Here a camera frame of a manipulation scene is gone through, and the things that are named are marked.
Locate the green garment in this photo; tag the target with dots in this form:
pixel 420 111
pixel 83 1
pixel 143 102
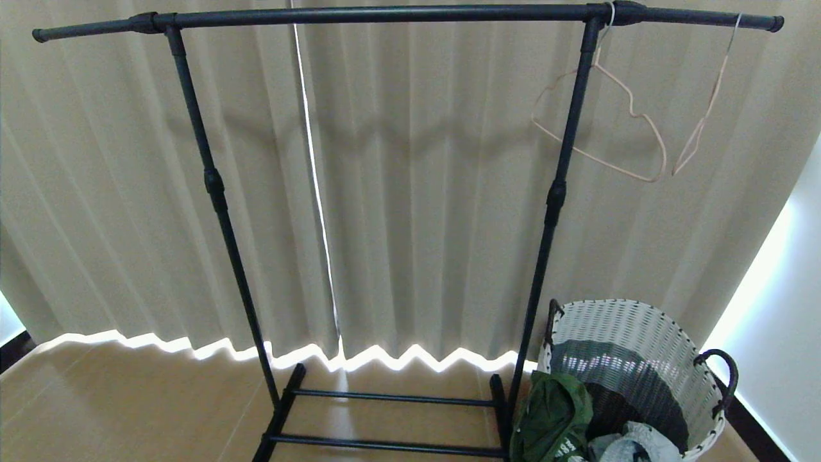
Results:
pixel 551 410

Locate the pink clothes hanger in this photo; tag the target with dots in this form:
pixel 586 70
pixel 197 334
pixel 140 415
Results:
pixel 609 160
pixel 718 83

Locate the black clothes rack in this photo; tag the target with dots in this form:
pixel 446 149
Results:
pixel 385 15

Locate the white laundry basket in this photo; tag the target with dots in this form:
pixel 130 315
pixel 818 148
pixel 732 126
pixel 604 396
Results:
pixel 616 327

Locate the beige curtain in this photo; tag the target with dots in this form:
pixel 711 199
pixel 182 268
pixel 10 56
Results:
pixel 417 192

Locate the pale grey shorts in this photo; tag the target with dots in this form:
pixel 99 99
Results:
pixel 635 443

